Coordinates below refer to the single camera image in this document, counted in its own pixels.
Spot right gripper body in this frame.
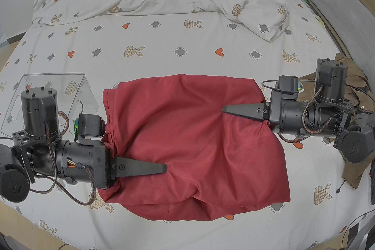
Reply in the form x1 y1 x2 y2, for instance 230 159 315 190
268 90 308 133

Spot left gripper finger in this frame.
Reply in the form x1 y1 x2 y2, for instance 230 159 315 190
111 156 168 178

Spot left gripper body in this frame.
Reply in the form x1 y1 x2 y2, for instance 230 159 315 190
56 142 114 189

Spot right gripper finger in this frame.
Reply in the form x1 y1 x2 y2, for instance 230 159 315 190
222 102 269 122

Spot red shirt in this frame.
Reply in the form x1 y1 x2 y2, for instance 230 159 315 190
98 74 291 221

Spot clear plastic box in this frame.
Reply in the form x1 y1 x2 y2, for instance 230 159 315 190
0 73 100 139

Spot brown jacket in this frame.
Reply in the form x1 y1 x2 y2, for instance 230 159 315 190
297 53 372 194

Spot dark grey garment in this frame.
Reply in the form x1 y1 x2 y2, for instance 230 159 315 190
369 155 375 205

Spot black cable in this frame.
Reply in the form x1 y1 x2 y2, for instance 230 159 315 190
261 80 300 95
29 165 97 206

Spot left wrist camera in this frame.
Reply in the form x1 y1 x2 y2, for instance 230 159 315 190
73 113 106 147

